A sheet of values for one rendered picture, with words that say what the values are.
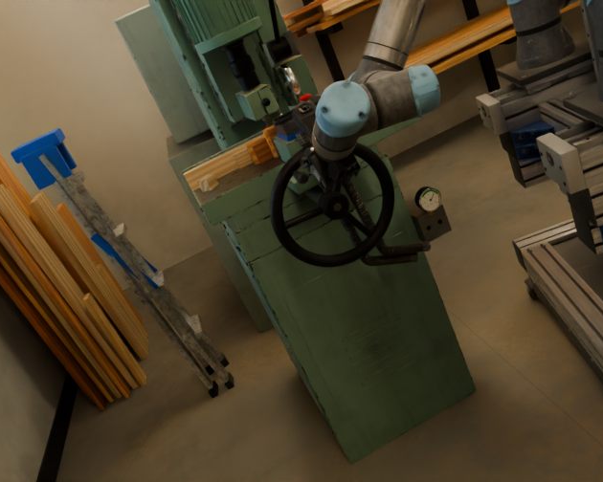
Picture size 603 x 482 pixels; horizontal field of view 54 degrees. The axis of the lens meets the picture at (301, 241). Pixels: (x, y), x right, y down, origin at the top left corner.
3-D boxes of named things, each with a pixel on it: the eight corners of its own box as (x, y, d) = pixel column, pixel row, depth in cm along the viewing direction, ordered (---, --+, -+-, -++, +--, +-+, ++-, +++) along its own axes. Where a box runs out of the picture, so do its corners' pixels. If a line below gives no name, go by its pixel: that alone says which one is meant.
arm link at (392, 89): (409, 59, 97) (347, 80, 96) (438, 60, 87) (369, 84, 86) (418, 106, 100) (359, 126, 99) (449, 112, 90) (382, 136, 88)
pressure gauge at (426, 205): (426, 222, 150) (415, 194, 147) (419, 219, 154) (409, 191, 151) (447, 211, 151) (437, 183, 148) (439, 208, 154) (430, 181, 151)
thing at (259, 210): (240, 230, 144) (233, 215, 142) (226, 210, 163) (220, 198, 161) (381, 157, 149) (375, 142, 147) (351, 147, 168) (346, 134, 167)
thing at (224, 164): (192, 191, 155) (183, 174, 153) (191, 189, 157) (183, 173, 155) (387, 94, 163) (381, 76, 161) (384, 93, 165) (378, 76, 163)
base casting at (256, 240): (247, 265, 146) (231, 233, 143) (214, 213, 200) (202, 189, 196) (400, 184, 152) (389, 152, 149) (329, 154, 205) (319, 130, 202)
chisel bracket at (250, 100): (258, 127, 149) (244, 96, 146) (248, 122, 162) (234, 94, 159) (284, 114, 150) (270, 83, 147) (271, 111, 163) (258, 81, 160)
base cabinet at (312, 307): (349, 467, 172) (246, 266, 146) (296, 373, 225) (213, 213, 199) (479, 391, 178) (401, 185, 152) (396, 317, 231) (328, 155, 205)
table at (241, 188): (216, 238, 133) (204, 215, 130) (200, 208, 161) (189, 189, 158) (443, 120, 140) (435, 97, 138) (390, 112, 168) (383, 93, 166)
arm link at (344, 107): (384, 116, 84) (329, 135, 83) (371, 142, 95) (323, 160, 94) (364, 68, 86) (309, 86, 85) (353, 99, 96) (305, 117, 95)
